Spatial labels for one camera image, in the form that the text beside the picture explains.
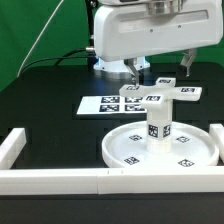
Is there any white thin cable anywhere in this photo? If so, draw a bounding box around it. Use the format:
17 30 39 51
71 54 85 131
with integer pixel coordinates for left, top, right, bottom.
16 0 64 77

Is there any white right fence bar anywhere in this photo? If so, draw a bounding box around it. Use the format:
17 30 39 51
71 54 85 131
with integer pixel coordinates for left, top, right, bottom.
209 123 224 163

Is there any white round table top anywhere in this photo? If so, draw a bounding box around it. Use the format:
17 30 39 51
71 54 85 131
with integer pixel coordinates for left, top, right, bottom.
102 121 219 169

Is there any white front fence bar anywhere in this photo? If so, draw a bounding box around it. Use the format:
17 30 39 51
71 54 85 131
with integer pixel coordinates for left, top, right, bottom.
0 166 224 195

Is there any white left fence bar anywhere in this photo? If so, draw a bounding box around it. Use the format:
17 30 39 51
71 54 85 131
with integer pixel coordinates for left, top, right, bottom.
0 128 27 170

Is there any white marker sheet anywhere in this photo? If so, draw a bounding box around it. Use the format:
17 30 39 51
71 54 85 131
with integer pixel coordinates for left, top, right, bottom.
77 95 146 115

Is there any white fence bar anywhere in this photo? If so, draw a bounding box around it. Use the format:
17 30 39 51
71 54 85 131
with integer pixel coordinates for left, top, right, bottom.
0 128 27 170
209 123 224 163
0 166 224 195

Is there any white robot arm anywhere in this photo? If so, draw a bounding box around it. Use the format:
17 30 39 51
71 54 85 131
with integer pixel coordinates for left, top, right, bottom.
92 0 223 83

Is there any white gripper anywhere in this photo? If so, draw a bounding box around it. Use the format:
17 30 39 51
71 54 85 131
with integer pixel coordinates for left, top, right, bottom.
94 0 223 84

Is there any white cross table base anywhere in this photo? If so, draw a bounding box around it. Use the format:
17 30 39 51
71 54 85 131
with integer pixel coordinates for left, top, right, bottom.
119 78 202 110

